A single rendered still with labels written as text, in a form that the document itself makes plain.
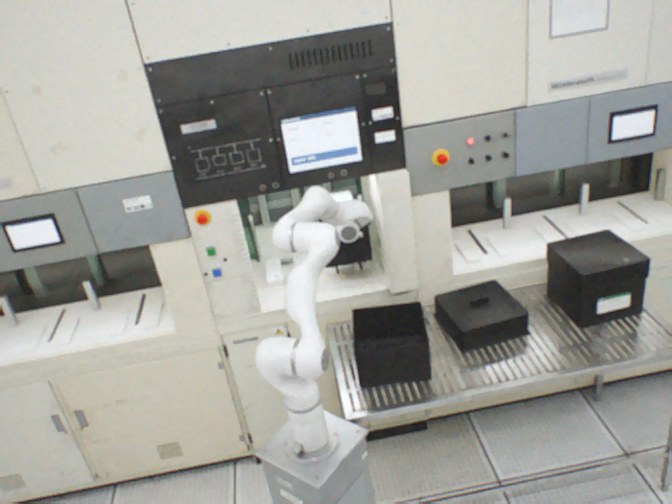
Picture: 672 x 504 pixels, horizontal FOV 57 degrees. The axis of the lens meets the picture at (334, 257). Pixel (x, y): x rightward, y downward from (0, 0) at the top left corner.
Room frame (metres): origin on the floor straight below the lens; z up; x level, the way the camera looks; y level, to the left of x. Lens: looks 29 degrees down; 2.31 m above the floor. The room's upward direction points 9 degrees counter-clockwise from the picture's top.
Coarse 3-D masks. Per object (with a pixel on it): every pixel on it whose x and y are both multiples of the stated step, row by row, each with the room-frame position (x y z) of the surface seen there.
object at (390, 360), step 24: (360, 312) 2.06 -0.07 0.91; (384, 312) 2.06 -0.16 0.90; (408, 312) 2.05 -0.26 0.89; (360, 336) 2.06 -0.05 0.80; (384, 336) 2.06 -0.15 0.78; (408, 336) 2.05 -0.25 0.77; (360, 360) 1.79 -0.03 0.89; (384, 360) 1.79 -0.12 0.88; (408, 360) 1.78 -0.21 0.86; (360, 384) 1.80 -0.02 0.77; (384, 384) 1.79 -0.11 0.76
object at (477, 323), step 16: (464, 288) 2.20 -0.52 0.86; (480, 288) 2.18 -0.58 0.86; (496, 288) 2.16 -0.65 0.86; (448, 304) 2.10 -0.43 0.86; (464, 304) 2.08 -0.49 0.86; (480, 304) 2.06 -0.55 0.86; (496, 304) 2.04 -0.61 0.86; (512, 304) 2.03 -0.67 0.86; (448, 320) 2.03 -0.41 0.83; (464, 320) 1.97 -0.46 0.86; (480, 320) 1.96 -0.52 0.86; (496, 320) 1.94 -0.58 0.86; (512, 320) 1.94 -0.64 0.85; (528, 320) 1.95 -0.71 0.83; (464, 336) 1.90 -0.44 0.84; (480, 336) 1.91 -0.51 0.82; (496, 336) 1.93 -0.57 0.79; (512, 336) 1.94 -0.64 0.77; (464, 352) 1.90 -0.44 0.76
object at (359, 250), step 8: (336, 192) 2.51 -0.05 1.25; (344, 192) 2.50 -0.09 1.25; (344, 200) 2.41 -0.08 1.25; (368, 224) 2.36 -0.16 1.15; (360, 232) 2.35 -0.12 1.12; (368, 232) 2.36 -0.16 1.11; (360, 240) 2.36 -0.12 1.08; (368, 240) 2.36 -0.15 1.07; (344, 248) 2.35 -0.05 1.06; (352, 248) 2.35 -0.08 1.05; (360, 248) 2.35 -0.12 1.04; (368, 248) 2.36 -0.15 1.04; (336, 256) 2.35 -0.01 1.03; (344, 256) 2.35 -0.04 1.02; (352, 256) 2.35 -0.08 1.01; (360, 256) 2.35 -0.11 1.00; (368, 256) 2.36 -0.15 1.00; (328, 264) 2.35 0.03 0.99; (336, 264) 2.35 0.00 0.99; (360, 264) 2.38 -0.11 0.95
